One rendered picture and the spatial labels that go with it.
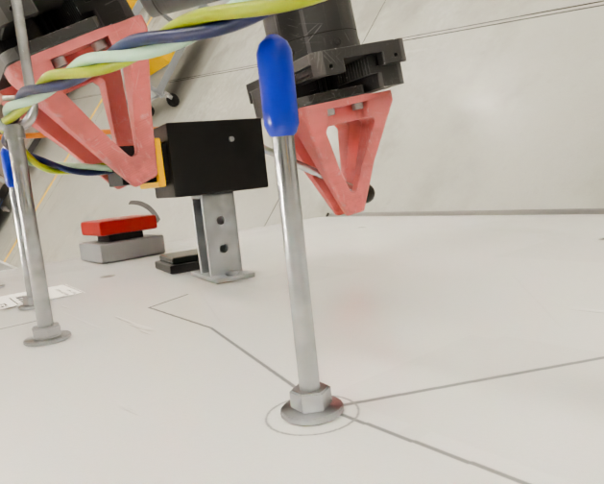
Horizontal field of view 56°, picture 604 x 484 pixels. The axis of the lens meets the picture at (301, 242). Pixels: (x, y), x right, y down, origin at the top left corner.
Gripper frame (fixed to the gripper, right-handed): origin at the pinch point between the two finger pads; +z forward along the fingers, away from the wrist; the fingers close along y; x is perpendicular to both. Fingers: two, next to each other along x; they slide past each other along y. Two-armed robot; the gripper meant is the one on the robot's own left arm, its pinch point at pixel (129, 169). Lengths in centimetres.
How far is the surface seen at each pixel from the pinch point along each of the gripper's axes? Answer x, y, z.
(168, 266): 0.2, -4.4, 6.9
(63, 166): -3.1, 0.8, -1.7
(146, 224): 3.4, -16.7, 5.8
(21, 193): -6.1, 7.2, -1.6
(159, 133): 2.3, 0.6, -1.0
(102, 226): 0.1, -16.3, 4.1
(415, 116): 138, -129, 41
